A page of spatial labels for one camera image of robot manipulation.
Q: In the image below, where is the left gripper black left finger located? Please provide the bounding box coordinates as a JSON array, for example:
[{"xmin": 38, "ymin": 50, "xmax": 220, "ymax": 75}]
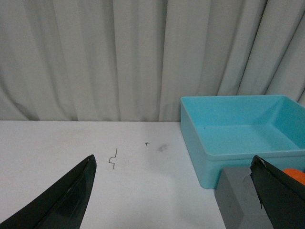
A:
[{"xmin": 0, "ymin": 155, "xmax": 96, "ymax": 229}]

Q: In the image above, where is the gray block with round hole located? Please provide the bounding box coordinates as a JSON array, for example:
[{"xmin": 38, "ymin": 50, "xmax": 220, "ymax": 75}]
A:
[{"xmin": 215, "ymin": 167, "xmax": 273, "ymax": 229}]

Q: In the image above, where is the white curtain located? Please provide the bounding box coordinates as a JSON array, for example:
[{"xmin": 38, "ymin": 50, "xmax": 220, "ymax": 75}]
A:
[{"xmin": 0, "ymin": 0, "xmax": 305, "ymax": 121}]

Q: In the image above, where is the orange cylinder part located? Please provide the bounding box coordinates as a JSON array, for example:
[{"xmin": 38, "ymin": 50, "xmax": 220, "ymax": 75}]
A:
[{"xmin": 283, "ymin": 168, "xmax": 305, "ymax": 185}]

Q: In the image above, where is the light blue plastic box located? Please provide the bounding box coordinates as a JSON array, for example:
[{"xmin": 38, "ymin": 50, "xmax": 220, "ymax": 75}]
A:
[{"xmin": 181, "ymin": 95, "xmax": 305, "ymax": 189}]

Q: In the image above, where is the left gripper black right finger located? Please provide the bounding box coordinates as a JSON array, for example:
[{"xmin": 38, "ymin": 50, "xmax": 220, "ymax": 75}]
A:
[{"xmin": 250, "ymin": 155, "xmax": 305, "ymax": 229}]

